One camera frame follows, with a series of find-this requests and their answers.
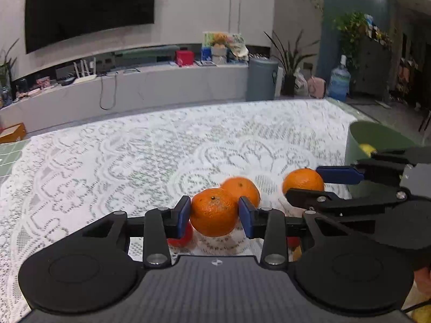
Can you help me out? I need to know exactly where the green plastic colander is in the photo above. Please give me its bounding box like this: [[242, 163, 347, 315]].
[[344, 121, 421, 196]]

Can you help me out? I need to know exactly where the teddy bear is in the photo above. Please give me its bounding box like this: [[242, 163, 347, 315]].
[[212, 33, 228, 64]]

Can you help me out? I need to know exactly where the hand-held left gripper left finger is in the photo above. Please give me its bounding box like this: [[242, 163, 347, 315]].
[[81, 195, 192, 269]]

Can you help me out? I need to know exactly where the long leaf potted plant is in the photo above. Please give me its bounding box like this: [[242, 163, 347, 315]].
[[264, 30, 319, 97]]

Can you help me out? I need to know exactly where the red box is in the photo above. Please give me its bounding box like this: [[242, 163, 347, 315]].
[[175, 50, 195, 67]]

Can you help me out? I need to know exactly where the leafy green bush plant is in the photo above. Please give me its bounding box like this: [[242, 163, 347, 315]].
[[333, 12, 371, 71]]

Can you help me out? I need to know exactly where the white lace tablecloth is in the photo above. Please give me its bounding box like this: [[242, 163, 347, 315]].
[[0, 99, 358, 317]]

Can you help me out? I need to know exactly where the white router with antennas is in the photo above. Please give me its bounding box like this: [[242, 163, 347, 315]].
[[72, 59, 98, 85]]

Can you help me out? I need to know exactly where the yellow fluffy blanket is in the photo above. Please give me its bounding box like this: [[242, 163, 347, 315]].
[[411, 294, 431, 323]]

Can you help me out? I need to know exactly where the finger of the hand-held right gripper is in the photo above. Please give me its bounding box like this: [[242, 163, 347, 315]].
[[286, 188, 412, 217], [316, 146, 431, 185]]

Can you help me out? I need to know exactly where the black wall television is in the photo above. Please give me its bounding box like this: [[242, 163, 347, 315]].
[[25, 0, 156, 55]]

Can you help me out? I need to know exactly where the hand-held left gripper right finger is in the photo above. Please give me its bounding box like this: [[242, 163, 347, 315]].
[[238, 197, 376, 269]]

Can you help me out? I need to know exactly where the slim leaf plant in vase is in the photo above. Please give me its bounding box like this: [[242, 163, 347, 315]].
[[0, 38, 21, 108]]

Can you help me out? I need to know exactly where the orange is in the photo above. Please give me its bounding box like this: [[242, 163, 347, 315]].
[[282, 168, 325, 197], [220, 176, 262, 209], [189, 188, 239, 238]]

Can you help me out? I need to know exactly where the blue water jug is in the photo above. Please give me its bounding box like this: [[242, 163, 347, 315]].
[[328, 55, 351, 102]]

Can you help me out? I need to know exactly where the black power cable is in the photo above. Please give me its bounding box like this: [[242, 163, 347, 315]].
[[99, 71, 118, 110]]

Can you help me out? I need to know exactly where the white marble media cabinet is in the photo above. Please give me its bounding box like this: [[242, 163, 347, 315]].
[[0, 62, 284, 134]]

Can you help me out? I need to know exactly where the grey trash bin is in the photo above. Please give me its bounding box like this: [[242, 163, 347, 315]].
[[247, 57, 279, 102]]

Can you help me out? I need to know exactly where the dark grey cabinet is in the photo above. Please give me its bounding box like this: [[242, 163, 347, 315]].
[[356, 34, 395, 97]]

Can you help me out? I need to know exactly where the white plastic bag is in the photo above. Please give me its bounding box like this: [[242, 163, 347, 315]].
[[294, 69, 309, 97]]

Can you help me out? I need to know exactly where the orange cardboard box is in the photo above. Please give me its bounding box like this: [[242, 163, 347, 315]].
[[0, 123, 27, 144]]

